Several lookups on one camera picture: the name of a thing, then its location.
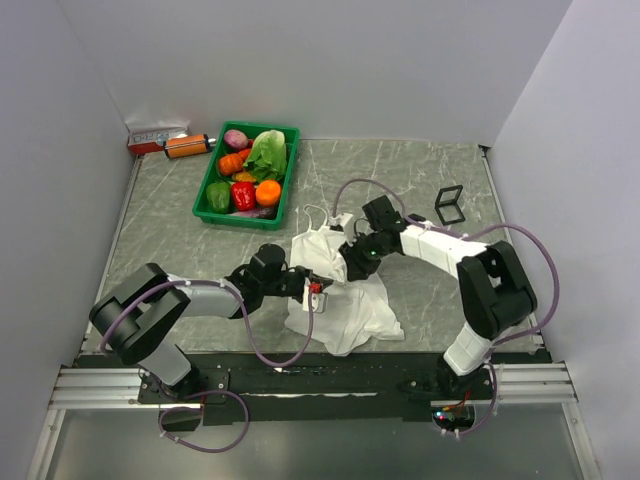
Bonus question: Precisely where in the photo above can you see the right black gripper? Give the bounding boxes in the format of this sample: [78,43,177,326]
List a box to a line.
[339,231,393,283]

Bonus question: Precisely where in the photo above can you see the white camisole garment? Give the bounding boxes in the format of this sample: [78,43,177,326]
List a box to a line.
[290,205,405,356]

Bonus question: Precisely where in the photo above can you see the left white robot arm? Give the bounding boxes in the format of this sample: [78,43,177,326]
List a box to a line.
[89,244,334,402]

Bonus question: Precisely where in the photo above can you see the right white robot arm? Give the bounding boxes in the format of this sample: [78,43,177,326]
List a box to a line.
[329,196,538,399]

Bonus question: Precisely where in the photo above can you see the purple eggplant toy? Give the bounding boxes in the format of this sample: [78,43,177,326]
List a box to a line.
[232,207,276,220]

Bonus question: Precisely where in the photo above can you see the orange fruit toy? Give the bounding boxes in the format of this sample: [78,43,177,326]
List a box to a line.
[255,180,282,207]

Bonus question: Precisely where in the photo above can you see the red bell pepper toy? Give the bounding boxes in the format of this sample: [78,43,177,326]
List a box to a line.
[231,182,256,212]

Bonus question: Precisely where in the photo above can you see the green bell pepper toy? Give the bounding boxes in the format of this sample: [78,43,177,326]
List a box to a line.
[205,181,231,214]

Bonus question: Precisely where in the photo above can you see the yellow pepper toy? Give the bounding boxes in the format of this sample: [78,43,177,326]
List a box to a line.
[232,171,257,184]

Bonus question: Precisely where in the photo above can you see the green lettuce toy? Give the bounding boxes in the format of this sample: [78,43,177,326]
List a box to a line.
[244,130,287,182]

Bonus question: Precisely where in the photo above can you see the small orange pumpkin toy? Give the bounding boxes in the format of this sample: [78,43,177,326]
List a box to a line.
[217,153,244,177]

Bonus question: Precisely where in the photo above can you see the green plastic bin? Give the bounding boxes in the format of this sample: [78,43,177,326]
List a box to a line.
[192,121,300,230]

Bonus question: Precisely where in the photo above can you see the purple onion toy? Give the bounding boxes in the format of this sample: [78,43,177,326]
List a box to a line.
[223,129,249,151]

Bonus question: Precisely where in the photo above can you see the orange cylinder bottle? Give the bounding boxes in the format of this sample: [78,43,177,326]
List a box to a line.
[163,134,217,160]

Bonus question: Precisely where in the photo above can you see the red white carton box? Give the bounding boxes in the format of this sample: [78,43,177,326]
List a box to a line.
[127,127,188,156]

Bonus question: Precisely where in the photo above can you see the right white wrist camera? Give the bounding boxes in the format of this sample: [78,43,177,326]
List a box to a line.
[329,213,354,235]

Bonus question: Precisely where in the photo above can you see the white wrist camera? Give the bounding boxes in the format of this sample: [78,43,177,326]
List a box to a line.
[329,213,354,235]
[302,282,328,314]

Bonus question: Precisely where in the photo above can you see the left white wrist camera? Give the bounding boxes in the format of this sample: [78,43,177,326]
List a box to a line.
[302,282,328,314]

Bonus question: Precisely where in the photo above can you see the black square frame stand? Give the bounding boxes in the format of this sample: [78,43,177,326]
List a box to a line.
[434,185,466,226]

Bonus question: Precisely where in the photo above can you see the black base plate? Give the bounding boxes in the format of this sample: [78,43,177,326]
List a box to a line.
[138,352,494,426]

